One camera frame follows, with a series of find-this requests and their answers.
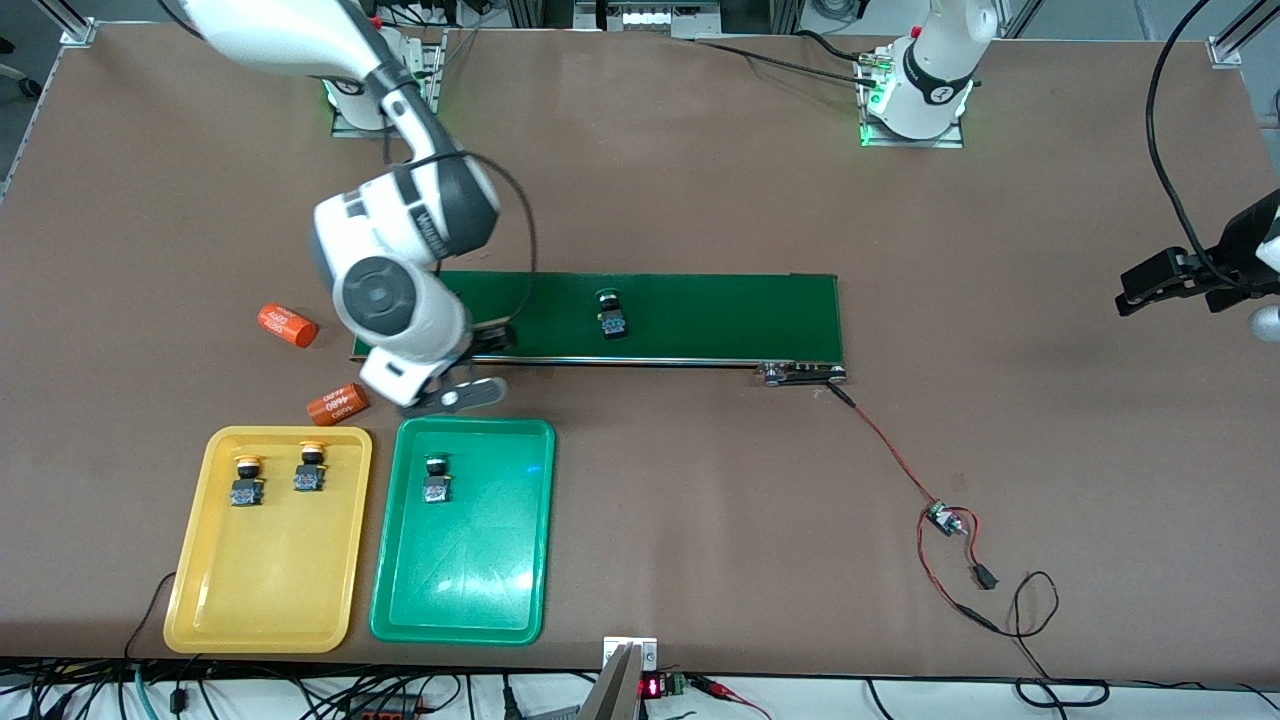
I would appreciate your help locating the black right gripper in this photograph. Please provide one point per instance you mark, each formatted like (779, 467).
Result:
(492, 337)

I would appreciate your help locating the green conveyor belt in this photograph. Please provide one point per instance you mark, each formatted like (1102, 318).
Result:
(700, 340)

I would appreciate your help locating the yellow push button switch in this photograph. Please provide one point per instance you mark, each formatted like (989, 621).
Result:
(310, 478)
(247, 490)

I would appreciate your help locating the green plastic tray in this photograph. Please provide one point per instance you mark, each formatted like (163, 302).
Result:
(460, 580)

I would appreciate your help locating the red clip lead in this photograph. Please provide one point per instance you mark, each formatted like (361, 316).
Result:
(725, 690)

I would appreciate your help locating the red digit display module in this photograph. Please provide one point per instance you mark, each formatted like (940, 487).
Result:
(652, 687)

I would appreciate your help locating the grey metal camera mount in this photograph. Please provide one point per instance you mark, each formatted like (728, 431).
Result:
(620, 690)

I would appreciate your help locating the white device with lights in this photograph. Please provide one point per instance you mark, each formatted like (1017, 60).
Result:
(650, 18)

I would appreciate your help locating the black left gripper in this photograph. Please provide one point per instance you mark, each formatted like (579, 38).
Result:
(1238, 262)

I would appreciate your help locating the yellow plastic tray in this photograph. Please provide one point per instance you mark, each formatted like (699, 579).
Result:
(265, 580)

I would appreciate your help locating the orange power strip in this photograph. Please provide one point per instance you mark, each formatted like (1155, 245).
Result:
(385, 712)

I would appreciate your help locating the green push button switch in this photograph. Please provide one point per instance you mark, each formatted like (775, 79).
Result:
(612, 320)
(436, 488)

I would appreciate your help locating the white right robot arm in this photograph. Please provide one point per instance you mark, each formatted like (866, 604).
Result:
(390, 290)

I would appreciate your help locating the aluminium table corner bracket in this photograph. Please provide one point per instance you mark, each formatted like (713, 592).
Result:
(78, 28)
(1225, 50)

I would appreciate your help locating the orange 4680 battery cylinder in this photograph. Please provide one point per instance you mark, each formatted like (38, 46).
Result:
(288, 325)
(338, 403)

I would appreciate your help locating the small speed controller board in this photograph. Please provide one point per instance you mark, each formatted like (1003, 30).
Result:
(940, 518)

